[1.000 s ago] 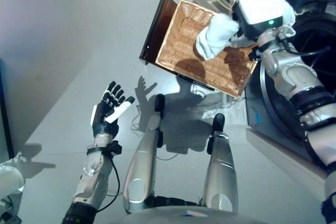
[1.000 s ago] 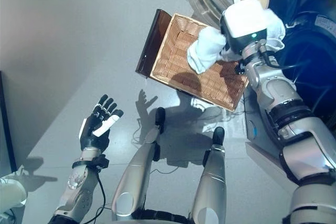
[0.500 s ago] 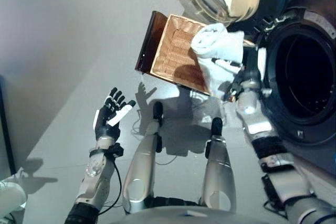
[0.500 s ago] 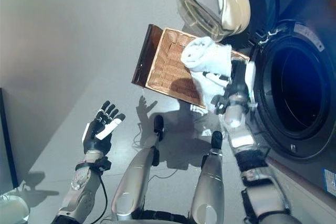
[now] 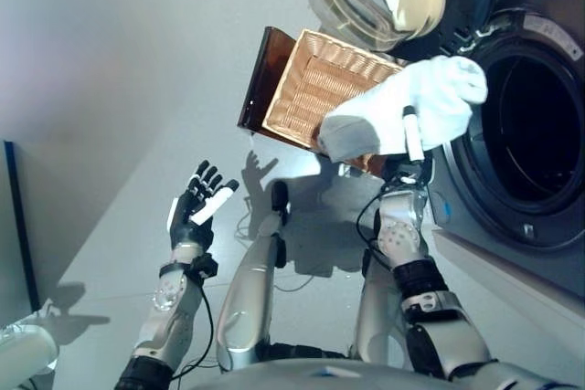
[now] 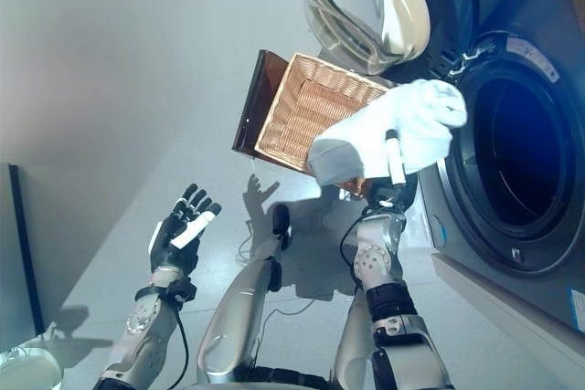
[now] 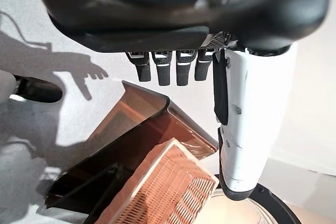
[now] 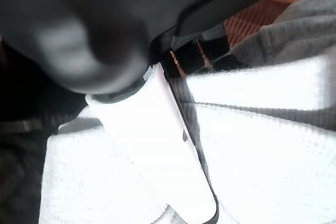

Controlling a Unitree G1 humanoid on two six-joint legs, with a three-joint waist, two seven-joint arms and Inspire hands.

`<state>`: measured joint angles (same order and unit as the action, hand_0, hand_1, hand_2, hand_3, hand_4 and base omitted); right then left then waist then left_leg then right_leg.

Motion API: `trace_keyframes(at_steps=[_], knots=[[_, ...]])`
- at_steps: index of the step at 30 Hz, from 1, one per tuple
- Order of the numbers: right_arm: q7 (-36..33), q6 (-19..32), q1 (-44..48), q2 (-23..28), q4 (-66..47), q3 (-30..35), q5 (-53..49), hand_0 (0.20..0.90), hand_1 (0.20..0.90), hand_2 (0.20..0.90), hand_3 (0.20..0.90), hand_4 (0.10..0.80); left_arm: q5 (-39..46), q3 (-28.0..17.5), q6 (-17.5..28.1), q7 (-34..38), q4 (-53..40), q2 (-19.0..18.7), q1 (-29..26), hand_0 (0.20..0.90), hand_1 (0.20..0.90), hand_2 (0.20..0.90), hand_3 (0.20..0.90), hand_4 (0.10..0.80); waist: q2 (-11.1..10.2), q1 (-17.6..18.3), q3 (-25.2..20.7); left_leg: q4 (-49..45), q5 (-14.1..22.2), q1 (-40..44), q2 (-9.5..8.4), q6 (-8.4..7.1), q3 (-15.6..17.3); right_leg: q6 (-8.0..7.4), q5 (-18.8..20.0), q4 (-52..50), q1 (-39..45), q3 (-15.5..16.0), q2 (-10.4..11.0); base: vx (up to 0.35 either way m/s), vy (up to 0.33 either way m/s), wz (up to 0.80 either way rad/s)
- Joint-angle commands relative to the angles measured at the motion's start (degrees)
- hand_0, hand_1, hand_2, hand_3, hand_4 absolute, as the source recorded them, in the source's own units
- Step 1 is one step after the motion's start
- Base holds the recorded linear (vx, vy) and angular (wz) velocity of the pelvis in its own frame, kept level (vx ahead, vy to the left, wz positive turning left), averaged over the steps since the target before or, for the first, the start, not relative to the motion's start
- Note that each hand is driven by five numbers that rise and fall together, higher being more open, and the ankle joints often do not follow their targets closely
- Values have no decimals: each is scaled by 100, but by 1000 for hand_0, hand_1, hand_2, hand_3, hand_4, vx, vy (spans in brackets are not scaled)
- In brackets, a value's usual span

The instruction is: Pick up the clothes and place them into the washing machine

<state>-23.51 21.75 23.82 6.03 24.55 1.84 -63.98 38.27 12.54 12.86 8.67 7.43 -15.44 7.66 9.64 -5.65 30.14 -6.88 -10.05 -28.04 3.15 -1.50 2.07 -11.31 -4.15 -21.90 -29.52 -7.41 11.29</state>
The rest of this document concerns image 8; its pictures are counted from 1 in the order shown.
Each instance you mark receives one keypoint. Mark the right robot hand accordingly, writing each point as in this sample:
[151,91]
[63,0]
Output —
[92,24]

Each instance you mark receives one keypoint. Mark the white garment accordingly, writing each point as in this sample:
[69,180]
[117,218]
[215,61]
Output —
[262,155]

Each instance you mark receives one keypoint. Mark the rectangular wicker laundry basket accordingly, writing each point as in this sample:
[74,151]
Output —
[252,16]

